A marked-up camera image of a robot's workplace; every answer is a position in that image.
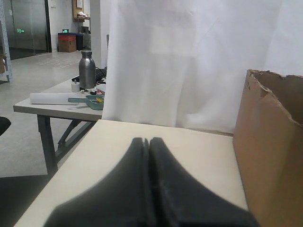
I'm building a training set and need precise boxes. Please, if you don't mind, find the distant cardboard box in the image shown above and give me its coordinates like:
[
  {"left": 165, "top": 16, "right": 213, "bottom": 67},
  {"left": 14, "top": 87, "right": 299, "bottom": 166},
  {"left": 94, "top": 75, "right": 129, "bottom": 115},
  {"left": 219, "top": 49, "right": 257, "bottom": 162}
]
[{"left": 58, "top": 33, "right": 77, "bottom": 53}]

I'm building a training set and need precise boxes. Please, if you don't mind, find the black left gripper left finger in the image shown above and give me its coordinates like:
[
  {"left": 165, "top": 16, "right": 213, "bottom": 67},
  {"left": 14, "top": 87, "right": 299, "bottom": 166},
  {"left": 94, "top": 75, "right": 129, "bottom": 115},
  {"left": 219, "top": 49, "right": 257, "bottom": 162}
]
[{"left": 44, "top": 138, "right": 150, "bottom": 227}]

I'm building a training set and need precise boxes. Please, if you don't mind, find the black keyboard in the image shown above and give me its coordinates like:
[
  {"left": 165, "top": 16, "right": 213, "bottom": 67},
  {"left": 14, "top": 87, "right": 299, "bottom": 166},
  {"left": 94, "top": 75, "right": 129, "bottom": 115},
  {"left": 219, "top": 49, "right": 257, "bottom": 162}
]
[{"left": 71, "top": 67, "right": 108, "bottom": 82}]

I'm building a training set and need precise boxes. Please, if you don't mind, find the steel water bottle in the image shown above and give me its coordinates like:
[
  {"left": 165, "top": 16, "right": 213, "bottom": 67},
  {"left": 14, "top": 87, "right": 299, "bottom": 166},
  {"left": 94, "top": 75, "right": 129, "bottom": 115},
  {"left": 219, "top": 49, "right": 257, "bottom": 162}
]
[{"left": 79, "top": 50, "right": 96, "bottom": 89}]

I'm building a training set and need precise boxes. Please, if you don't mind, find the grey side table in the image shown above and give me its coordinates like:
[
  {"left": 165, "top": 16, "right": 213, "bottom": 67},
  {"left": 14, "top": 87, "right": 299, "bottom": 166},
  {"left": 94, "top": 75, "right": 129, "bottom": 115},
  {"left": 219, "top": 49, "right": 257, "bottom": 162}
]
[{"left": 13, "top": 78, "right": 107, "bottom": 177}]

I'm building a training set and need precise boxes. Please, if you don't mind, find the white small cup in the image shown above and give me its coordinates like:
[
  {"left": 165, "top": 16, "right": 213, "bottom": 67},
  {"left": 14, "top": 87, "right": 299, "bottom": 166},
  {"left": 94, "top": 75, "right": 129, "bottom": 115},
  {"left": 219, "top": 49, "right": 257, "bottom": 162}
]
[{"left": 71, "top": 80, "right": 80, "bottom": 93}]

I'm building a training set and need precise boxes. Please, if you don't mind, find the teal plastic scoop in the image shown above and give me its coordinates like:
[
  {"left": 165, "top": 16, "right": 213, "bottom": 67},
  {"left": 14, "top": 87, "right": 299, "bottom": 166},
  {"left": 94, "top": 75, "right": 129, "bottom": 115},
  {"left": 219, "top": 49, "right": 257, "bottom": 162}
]
[{"left": 68, "top": 95, "right": 104, "bottom": 110}]

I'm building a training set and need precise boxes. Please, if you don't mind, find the grey metal shelf rack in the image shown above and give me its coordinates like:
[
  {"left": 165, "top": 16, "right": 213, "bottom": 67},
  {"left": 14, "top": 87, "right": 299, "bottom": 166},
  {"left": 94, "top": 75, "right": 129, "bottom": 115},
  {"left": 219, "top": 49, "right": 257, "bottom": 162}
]
[{"left": 0, "top": 0, "right": 12, "bottom": 82}]

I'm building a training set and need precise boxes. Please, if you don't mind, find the rolled white paper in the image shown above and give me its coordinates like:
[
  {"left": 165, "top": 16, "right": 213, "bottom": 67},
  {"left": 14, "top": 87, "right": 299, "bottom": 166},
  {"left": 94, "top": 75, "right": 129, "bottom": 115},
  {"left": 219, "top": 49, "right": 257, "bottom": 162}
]
[{"left": 29, "top": 93, "right": 81, "bottom": 105}]

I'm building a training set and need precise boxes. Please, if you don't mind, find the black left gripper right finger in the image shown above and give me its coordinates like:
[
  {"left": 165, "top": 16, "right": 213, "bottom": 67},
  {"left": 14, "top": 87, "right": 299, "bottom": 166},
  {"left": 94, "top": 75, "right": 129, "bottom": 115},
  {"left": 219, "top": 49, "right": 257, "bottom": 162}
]
[{"left": 149, "top": 138, "right": 259, "bottom": 227}]

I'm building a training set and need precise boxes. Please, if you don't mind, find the large torn cardboard box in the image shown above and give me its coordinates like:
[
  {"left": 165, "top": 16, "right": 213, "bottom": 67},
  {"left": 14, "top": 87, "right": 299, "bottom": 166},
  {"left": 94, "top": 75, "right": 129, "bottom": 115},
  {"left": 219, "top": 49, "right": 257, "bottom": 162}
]
[{"left": 233, "top": 70, "right": 303, "bottom": 227}]

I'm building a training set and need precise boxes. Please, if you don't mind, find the white backdrop curtain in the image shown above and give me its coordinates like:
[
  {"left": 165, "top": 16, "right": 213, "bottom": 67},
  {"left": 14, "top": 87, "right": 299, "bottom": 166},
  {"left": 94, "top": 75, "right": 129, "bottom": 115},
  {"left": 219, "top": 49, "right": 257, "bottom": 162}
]
[{"left": 102, "top": 0, "right": 303, "bottom": 133}]

